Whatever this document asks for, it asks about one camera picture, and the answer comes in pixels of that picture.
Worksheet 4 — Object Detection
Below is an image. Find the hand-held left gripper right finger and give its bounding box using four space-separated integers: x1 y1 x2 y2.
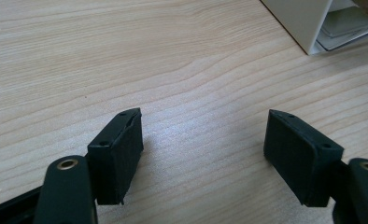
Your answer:
263 108 346 208

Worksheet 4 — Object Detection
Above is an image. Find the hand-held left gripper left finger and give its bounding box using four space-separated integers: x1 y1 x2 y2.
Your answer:
87 107 145 206

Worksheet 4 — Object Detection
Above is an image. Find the white drawer organizer case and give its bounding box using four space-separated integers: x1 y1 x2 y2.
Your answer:
260 0 368 56

